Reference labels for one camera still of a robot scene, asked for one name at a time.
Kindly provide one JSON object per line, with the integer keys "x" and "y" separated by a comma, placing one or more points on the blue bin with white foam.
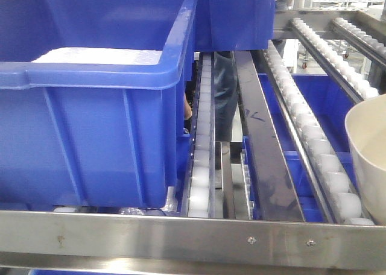
{"x": 92, "y": 100}

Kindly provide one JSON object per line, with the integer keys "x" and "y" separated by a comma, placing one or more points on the white plastic bin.
{"x": 365, "y": 128}

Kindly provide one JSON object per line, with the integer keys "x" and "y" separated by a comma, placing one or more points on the blue bins on lower layer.
{"x": 329, "y": 106}

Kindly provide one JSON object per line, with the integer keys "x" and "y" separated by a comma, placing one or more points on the white roller track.
{"x": 199, "y": 194}
{"x": 333, "y": 188}
{"x": 357, "y": 88}

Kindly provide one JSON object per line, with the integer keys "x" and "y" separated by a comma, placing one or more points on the blue bin rear centre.
{"x": 233, "y": 25}

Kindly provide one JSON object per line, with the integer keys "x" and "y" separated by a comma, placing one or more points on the white roller track centre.
{"x": 199, "y": 194}

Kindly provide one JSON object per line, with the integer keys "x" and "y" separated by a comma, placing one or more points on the stainless steel flow rack shelf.
{"x": 118, "y": 244}

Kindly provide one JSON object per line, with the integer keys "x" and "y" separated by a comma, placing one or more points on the person in jeans behind shelf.
{"x": 226, "y": 97}

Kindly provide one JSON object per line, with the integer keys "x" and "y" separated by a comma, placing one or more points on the steel divider rail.
{"x": 272, "y": 183}

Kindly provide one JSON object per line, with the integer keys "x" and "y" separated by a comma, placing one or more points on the white roller track far right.
{"x": 357, "y": 88}

